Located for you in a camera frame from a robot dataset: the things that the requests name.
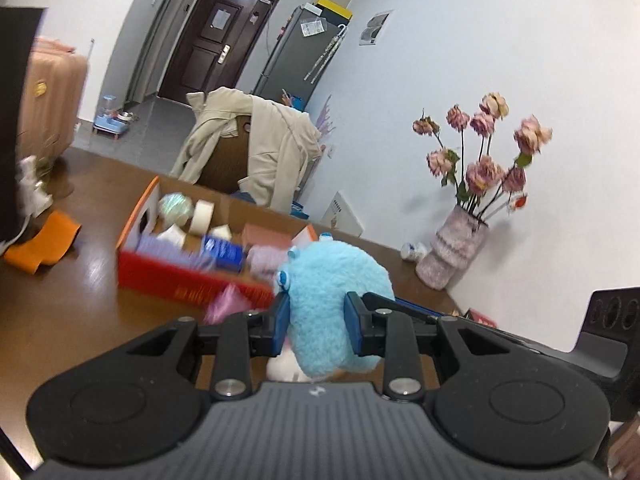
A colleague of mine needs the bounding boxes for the blue pet water dispenser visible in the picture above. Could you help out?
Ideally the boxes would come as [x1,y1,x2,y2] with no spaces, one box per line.
[92,95,126,138]

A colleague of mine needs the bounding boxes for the white folded umbrella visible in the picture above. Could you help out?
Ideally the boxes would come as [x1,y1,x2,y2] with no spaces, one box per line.
[304,25,348,85]

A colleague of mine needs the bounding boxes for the dark brown door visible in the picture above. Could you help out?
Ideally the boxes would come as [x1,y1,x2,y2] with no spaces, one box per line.
[159,0,280,108]

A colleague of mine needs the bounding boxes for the light blue plush toy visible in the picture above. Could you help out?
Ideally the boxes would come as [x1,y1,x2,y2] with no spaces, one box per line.
[272,232,396,378]

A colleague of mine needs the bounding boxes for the purple fabric pouch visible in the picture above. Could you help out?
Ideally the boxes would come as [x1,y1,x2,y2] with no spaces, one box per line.
[136,234,216,271]

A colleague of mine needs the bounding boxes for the dried pink roses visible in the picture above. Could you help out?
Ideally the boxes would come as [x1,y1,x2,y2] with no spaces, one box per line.
[412,92,553,221]

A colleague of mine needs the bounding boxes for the wall electrical panel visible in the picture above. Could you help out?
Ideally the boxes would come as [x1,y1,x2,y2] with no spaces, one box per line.
[359,10,396,47]

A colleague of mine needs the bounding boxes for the brown flat box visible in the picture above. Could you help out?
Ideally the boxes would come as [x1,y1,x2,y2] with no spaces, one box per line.
[242,223,296,248]

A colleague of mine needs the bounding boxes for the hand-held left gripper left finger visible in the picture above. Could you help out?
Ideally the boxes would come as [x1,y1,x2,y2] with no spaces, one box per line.
[125,292,292,402]

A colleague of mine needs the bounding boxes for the red orange cardboard box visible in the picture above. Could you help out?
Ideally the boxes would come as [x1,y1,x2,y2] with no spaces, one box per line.
[116,176,321,311]

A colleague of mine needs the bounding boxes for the iridescent ball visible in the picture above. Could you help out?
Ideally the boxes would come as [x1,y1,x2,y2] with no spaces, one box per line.
[159,192,196,226]

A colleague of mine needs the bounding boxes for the person's right forearm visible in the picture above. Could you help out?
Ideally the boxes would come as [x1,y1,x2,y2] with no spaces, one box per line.
[607,422,640,480]

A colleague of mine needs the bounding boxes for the lavender soft cloth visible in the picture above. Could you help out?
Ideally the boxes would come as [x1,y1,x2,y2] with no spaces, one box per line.
[247,245,293,278]

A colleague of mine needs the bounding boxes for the grey refrigerator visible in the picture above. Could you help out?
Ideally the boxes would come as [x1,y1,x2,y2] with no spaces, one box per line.
[250,5,351,111]

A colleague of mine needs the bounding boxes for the white tissue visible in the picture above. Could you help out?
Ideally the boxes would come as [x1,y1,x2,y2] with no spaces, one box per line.
[155,225,187,247]

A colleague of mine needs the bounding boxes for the blue tissue packet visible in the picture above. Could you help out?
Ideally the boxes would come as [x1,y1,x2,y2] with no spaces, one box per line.
[202,236,246,273]

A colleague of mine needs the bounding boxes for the yellow box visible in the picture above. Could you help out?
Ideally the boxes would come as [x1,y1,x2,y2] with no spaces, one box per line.
[316,0,353,21]

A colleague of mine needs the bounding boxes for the white charger with cable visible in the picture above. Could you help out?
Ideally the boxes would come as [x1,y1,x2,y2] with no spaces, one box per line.
[15,155,53,218]

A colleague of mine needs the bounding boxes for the white flat box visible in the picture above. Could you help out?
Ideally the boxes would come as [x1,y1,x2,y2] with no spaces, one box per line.
[320,191,363,238]

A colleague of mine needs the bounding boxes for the orange folded cloth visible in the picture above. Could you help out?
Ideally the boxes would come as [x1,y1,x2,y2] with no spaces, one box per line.
[4,210,82,275]

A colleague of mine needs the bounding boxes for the brown wooden chair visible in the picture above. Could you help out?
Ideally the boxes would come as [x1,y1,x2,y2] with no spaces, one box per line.
[200,115,256,196]

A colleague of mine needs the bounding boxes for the purple wall decal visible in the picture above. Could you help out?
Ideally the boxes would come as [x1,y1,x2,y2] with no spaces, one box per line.
[310,94,334,147]

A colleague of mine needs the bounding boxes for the beige jacket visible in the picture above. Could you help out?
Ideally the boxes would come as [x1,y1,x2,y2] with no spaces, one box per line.
[170,87,323,213]

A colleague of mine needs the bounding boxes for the pink textured vase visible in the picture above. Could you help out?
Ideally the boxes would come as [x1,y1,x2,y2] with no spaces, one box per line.
[415,205,490,291]

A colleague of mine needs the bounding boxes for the pink suitcase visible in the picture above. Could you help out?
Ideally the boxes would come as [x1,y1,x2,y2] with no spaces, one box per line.
[17,35,90,161]

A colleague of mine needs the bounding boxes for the white plush toy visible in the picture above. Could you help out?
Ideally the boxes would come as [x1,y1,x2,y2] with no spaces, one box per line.
[266,345,308,383]

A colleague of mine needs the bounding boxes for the red black box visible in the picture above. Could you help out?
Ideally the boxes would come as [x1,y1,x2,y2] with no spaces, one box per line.
[465,310,501,328]

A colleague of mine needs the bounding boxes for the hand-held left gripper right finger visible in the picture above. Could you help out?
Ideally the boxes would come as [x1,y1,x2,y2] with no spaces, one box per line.
[344,291,501,402]

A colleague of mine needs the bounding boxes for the black paper bag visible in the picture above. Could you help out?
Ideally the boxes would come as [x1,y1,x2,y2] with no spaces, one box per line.
[0,7,48,243]

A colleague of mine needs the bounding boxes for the white tape roll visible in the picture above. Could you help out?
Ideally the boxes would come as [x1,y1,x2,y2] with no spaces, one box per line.
[189,200,217,236]

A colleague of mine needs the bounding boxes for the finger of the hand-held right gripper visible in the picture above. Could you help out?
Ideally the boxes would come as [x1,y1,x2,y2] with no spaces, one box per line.
[392,297,453,333]

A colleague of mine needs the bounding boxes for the white charger cable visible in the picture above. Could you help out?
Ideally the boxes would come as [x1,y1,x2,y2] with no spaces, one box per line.
[0,220,31,256]

